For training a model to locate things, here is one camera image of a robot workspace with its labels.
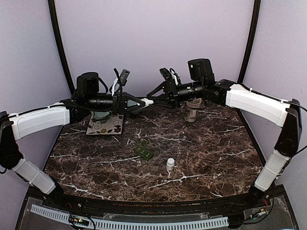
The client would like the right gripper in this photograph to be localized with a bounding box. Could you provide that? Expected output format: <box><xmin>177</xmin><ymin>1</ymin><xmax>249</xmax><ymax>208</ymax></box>
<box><xmin>147</xmin><ymin>78</ymin><xmax>205</xmax><ymax>109</ymax></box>

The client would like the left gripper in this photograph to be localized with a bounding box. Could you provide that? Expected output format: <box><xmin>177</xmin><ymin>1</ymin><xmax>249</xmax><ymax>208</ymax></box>
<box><xmin>86</xmin><ymin>91</ymin><xmax>145</xmax><ymax>115</ymax></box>

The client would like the white pill bottle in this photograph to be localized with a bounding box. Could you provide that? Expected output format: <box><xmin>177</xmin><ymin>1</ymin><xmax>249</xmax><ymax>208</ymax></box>
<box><xmin>141</xmin><ymin>98</ymin><xmax>154</xmax><ymax>106</ymax></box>
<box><xmin>166</xmin><ymin>158</ymin><xmax>175</xmax><ymax>171</ymax></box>

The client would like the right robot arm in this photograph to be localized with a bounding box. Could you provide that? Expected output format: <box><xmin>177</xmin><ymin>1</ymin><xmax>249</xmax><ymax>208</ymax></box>
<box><xmin>147</xmin><ymin>58</ymin><xmax>303</xmax><ymax>208</ymax></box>

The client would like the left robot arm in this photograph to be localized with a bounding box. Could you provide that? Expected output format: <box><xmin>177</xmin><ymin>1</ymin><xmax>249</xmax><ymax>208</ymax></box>
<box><xmin>0</xmin><ymin>70</ymin><xmax>149</xmax><ymax>209</ymax></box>

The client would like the square floral ceramic plate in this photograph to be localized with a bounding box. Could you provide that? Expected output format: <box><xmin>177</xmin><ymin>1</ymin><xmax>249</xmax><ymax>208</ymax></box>
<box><xmin>86</xmin><ymin>114</ymin><xmax>124</xmax><ymax>136</ymax></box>

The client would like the left teal ceramic bowl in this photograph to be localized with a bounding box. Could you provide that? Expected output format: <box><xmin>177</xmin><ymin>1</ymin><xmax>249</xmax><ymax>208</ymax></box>
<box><xmin>92</xmin><ymin>111</ymin><xmax>111</xmax><ymax>121</ymax></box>

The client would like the cream coral-print mug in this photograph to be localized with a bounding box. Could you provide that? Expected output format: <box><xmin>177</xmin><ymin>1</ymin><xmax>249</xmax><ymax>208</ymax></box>
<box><xmin>185</xmin><ymin>99</ymin><xmax>202</xmax><ymax>123</ymax></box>

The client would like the small green circuit board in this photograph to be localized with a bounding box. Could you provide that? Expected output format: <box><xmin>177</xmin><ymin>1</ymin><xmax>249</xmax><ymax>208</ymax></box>
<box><xmin>69</xmin><ymin>215</ymin><xmax>90</xmax><ymax>226</ymax></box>

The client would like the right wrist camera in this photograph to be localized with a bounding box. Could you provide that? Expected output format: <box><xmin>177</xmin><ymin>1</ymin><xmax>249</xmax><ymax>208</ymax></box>
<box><xmin>159</xmin><ymin>68</ymin><xmax>181</xmax><ymax>85</ymax></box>

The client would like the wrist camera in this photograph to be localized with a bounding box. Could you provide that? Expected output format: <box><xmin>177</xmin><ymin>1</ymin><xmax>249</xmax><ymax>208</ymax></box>
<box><xmin>159</xmin><ymin>68</ymin><xmax>181</xmax><ymax>85</ymax></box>
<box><xmin>109</xmin><ymin>69</ymin><xmax>130</xmax><ymax>96</ymax></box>

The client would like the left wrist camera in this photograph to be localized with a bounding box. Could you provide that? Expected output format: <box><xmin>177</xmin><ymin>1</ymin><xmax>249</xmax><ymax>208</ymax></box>
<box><xmin>109</xmin><ymin>69</ymin><xmax>130</xmax><ymax>96</ymax></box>

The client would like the black front table rail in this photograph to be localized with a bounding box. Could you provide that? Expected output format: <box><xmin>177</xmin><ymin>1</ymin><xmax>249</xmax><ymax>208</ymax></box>
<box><xmin>60</xmin><ymin>175</ymin><xmax>271</xmax><ymax>215</ymax></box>

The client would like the left black frame post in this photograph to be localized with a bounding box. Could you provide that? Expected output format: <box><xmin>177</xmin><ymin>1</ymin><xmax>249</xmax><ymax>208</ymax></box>
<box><xmin>47</xmin><ymin>0</ymin><xmax>75</xmax><ymax>95</ymax></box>

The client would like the black frame post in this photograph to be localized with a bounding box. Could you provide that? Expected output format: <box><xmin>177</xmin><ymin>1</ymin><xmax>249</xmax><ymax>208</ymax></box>
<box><xmin>47</xmin><ymin>0</ymin><xmax>75</xmax><ymax>95</ymax></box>
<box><xmin>237</xmin><ymin>0</ymin><xmax>261</xmax><ymax>83</ymax></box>

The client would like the right black frame post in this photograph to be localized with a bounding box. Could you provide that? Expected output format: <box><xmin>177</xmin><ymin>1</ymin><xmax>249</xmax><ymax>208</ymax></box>
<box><xmin>237</xmin><ymin>0</ymin><xmax>261</xmax><ymax>83</ymax></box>

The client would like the white slotted cable duct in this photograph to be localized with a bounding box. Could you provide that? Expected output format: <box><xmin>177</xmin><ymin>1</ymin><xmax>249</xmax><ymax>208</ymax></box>
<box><xmin>30</xmin><ymin>205</ymin><xmax>229</xmax><ymax>230</ymax></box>

